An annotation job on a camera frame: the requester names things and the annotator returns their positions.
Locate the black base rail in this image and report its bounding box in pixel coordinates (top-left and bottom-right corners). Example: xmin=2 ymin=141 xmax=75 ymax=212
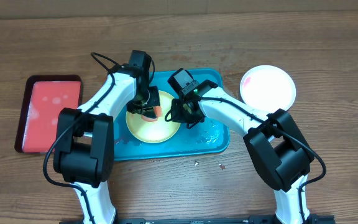
xmin=60 ymin=214 xmax=336 ymax=224

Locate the yellow-green plate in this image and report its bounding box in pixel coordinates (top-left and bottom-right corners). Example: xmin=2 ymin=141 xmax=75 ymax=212
xmin=126 ymin=90 xmax=180 ymax=143

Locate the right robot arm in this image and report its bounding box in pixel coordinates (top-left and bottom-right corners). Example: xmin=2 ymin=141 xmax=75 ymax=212
xmin=165 ymin=68 xmax=314 ymax=223

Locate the teal plastic serving tray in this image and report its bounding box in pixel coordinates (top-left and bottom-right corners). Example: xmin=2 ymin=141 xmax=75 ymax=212
xmin=112 ymin=68 xmax=231 ymax=162

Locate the dark green sponge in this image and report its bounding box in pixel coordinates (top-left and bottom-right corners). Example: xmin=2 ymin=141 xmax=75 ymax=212
xmin=141 ymin=106 xmax=162 ymax=122

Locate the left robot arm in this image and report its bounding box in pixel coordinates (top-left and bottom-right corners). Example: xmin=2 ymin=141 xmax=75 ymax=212
xmin=43 ymin=50 xmax=161 ymax=223

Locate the dark red water tray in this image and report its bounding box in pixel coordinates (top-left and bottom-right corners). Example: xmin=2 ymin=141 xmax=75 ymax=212
xmin=14 ymin=75 xmax=83 ymax=154

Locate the white plate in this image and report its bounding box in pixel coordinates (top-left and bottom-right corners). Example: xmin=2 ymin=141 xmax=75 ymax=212
xmin=239 ymin=65 xmax=296 ymax=113

